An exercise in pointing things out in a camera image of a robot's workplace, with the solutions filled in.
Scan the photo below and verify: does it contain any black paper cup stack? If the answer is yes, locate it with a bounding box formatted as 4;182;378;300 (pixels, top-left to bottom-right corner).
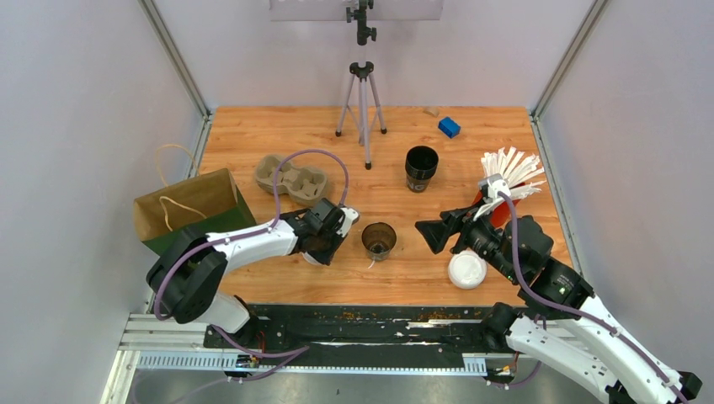
405;146;439;193

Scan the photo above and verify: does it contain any grey camera tripod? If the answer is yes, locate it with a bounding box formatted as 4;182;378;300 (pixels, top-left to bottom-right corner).
335;0;388;170

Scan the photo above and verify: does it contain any white single cup lid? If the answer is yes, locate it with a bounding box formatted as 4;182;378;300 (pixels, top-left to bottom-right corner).
302;252;331;266

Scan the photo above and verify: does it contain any grey pulp cup carrier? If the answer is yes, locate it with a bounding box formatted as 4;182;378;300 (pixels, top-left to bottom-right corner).
253;154;330;207

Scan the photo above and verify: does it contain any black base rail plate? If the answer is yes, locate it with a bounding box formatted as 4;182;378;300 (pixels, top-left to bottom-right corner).
120;302;559;375

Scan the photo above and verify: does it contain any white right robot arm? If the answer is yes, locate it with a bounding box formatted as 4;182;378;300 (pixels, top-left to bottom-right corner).
415;207;702;403

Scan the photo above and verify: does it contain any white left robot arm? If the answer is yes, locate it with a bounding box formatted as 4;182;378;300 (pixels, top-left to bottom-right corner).
147;198;360;348

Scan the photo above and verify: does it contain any green paper bag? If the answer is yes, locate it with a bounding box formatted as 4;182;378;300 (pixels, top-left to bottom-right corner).
133;168;257;255

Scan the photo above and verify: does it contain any white plastic lid stack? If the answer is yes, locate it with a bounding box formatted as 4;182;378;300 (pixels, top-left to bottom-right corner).
448;251;488;290

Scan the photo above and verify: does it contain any brown coffee cup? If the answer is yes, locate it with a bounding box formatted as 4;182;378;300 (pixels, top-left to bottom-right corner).
361;222;397;262

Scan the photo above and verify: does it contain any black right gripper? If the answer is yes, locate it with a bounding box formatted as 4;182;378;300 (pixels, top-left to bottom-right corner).
413;198;520;282

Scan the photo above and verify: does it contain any white wrapped straws bundle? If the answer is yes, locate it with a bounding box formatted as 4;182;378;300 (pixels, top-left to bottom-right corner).
480;146;546;200

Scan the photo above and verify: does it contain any small tan block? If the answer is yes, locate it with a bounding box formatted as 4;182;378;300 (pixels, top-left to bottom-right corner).
423;107;440;117

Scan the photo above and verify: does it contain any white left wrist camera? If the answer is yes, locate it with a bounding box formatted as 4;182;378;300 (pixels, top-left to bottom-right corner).
338;206;360;237

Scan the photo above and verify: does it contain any blue small block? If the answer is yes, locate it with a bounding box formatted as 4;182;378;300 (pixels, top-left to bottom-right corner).
438;117;461;139

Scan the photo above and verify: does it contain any red straw holder cup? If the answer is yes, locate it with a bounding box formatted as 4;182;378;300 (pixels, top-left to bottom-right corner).
472;187;511;228

